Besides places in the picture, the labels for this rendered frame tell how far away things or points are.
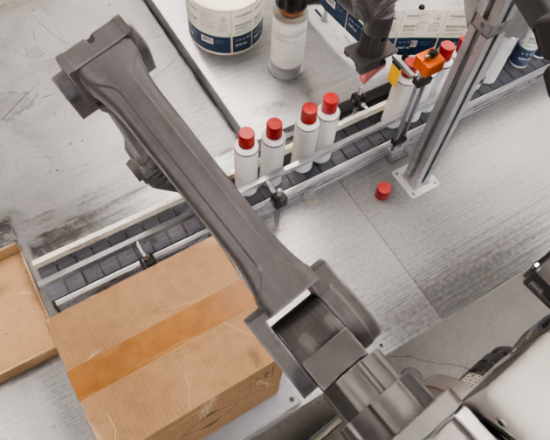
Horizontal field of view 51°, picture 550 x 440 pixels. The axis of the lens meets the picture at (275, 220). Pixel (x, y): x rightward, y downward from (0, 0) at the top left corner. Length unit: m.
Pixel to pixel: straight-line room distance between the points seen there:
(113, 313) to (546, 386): 0.64
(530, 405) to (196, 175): 0.35
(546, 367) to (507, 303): 1.81
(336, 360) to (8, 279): 0.94
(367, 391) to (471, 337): 1.73
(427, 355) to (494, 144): 0.89
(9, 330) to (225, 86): 0.76
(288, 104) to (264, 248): 0.94
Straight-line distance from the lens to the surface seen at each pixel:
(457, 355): 2.20
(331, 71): 1.56
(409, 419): 0.53
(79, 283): 1.25
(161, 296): 0.95
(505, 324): 2.31
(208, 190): 0.56
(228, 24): 1.50
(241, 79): 1.52
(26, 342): 1.29
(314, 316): 0.56
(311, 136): 1.23
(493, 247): 1.42
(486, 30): 1.08
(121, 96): 0.59
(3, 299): 1.34
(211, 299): 0.94
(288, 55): 1.46
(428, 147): 1.32
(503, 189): 1.51
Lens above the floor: 1.99
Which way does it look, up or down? 61 degrees down
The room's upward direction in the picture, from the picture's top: 6 degrees clockwise
